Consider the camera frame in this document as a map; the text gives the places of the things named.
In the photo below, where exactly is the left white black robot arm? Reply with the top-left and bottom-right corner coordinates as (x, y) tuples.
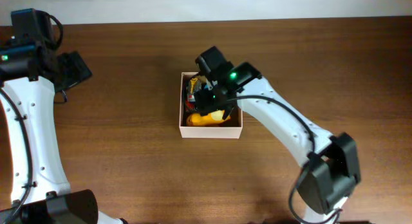
(1, 8), (116, 224)

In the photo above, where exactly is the red toy fire truck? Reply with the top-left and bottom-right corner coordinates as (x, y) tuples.
(183, 75), (205, 112)

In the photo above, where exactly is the open white cardboard box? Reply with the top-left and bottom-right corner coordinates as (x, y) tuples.
(178, 71), (243, 140)

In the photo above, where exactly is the orange rubber duck toy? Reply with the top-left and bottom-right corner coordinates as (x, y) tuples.
(186, 110), (231, 127)

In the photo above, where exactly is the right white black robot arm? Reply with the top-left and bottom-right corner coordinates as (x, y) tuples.
(186, 46), (361, 223)

